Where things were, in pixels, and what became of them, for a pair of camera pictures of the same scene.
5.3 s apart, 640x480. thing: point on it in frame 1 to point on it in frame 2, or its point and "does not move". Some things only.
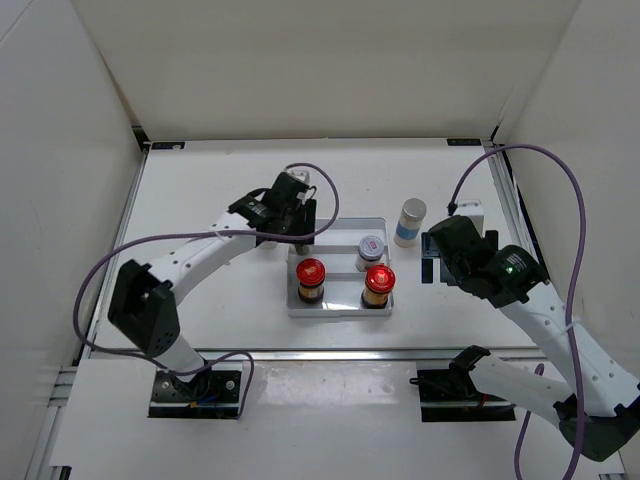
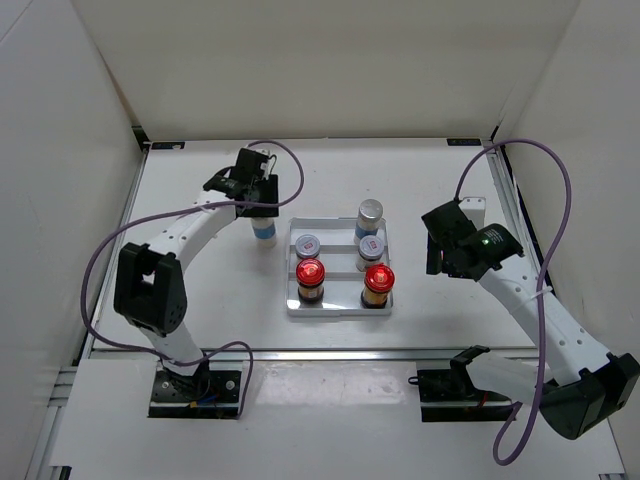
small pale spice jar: [370, 250] does not move
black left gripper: [310, 215] to [270, 187]
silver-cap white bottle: [409, 223] to [367, 223]
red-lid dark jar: [310, 277] does not move
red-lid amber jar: [380, 281] does not move
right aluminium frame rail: [517, 211] does not move
